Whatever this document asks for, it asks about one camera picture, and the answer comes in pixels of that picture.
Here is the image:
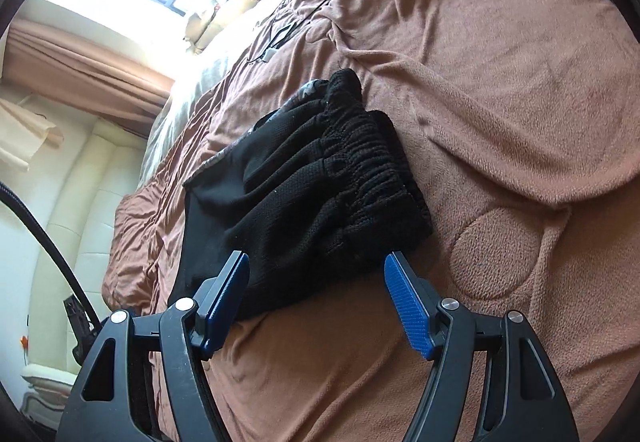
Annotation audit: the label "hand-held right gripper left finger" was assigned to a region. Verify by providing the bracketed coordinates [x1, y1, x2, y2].
[55, 249, 251, 442]

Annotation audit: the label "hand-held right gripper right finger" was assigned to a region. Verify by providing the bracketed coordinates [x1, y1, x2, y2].
[384, 251, 581, 442]

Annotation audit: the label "black knit pants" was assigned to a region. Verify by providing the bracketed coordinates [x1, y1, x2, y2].
[167, 69, 433, 323]

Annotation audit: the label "cream leather headboard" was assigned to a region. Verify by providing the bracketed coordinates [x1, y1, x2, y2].
[0, 117, 151, 423]

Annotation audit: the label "light grey duvet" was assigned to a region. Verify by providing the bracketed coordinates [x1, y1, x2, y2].
[137, 0, 351, 183]

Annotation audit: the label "beige cloth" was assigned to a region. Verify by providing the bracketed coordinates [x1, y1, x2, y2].
[0, 96, 66, 163]

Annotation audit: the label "brown curtain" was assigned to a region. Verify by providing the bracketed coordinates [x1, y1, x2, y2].
[5, 16, 176, 110]

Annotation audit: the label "thick black hose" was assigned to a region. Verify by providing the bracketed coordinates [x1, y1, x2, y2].
[0, 182, 101, 327]

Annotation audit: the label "black cable with white plug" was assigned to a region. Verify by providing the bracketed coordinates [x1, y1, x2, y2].
[250, 0, 391, 65]

